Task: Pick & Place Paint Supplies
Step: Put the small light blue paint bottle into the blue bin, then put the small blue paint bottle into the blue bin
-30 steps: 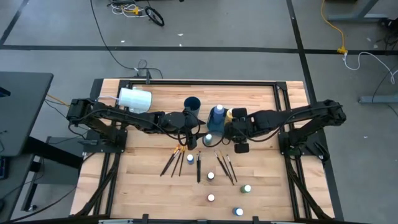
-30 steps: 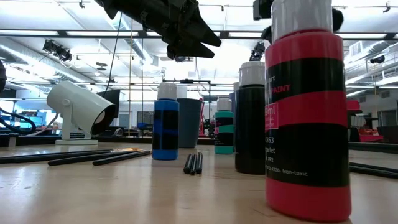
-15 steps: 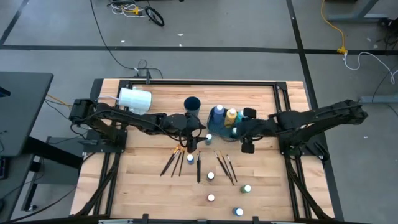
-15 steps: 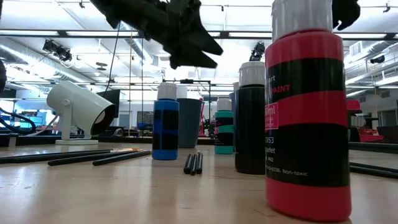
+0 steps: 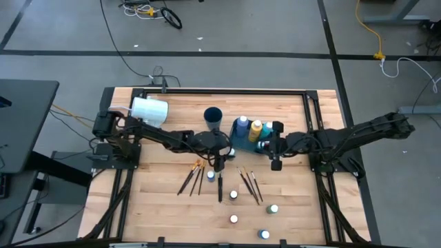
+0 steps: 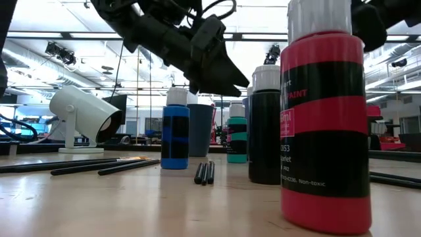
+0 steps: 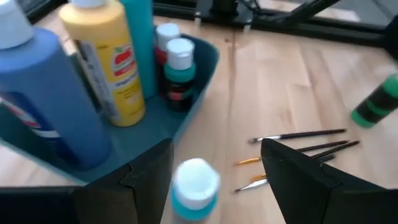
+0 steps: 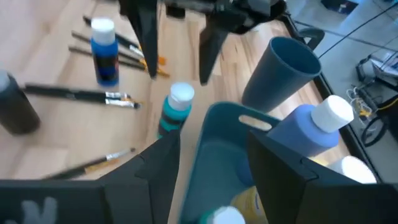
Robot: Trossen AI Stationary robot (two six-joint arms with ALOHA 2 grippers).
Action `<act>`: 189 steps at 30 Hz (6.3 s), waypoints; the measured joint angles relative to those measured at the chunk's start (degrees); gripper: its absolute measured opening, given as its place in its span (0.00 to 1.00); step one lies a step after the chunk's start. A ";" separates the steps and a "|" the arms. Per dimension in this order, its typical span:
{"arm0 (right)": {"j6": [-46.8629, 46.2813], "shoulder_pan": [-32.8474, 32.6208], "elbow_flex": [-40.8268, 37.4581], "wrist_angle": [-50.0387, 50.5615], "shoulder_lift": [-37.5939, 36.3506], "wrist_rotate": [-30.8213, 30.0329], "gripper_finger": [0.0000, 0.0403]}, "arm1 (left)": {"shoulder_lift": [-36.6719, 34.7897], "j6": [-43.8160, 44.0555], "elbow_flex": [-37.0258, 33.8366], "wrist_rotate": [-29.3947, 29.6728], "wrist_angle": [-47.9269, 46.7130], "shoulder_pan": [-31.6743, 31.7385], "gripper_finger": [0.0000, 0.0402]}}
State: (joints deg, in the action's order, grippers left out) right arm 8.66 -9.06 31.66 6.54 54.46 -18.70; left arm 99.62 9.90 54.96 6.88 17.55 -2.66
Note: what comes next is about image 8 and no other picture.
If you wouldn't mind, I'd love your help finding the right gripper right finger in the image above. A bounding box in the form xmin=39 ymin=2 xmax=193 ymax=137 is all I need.
xmin=247 ymin=129 xmax=368 ymax=224

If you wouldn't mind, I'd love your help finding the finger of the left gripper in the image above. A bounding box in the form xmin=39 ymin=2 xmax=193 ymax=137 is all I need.
xmin=198 ymin=21 xmax=231 ymax=86
xmin=119 ymin=0 xmax=159 ymax=80

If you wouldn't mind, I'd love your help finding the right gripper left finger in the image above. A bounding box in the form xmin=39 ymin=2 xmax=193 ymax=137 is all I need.
xmin=98 ymin=129 xmax=182 ymax=224

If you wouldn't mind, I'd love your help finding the small blue paint bottle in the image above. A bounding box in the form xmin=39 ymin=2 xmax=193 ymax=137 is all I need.
xmin=90 ymin=17 xmax=121 ymax=88

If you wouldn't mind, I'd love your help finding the brown-tipped paintbrushes group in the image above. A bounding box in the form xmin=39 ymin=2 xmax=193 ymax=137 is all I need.
xmin=43 ymin=147 xmax=137 ymax=181

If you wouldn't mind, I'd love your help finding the large periwinkle paint bottle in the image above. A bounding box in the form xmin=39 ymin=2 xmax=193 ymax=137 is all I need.
xmin=236 ymin=94 xmax=355 ymax=187

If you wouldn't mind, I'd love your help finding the large turquoise paint bottle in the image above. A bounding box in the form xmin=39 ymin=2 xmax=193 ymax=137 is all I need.
xmin=197 ymin=205 xmax=247 ymax=224

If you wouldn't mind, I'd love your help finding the small teal paint bottle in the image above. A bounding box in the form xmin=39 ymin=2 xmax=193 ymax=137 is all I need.
xmin=156 ymin=82 xmax=196 ymax=140

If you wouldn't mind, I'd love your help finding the small black paint bottle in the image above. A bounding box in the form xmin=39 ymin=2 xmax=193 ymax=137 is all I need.
xmin=0 ymin=68 xmax=42 ymax=136

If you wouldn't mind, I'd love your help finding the teal plastic caddy bin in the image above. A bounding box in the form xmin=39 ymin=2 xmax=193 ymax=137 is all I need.
xmin=178 ymin=101 xmax=282 ymax=224

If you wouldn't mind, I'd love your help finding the dark slate plastic cup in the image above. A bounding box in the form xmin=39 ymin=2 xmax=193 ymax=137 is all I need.
xmin=241 ymin=35 xmax=323 ymax=114

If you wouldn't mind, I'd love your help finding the black edge clamp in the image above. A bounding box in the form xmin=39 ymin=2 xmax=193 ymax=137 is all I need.
xmin=298 ymin=27 xmax=326 ymax=50

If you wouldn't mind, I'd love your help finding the grey floor device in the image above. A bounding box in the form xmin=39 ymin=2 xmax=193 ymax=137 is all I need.
xmin=356 ymin=51 xmax=398 ymax=94

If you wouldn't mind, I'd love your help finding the black coiled cable ring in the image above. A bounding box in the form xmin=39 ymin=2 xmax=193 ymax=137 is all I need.
xmin=360 ymin=116 xmax=389 ymax=147

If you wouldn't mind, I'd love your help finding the white cable bundle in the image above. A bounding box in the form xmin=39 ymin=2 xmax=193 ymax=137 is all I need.
xmin=345 ymin=86 xmax=374 ymax=125

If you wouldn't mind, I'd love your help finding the long black cable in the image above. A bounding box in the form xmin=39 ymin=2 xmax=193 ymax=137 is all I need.
xmin=317 ymin=1 xmax=398 ymax=60

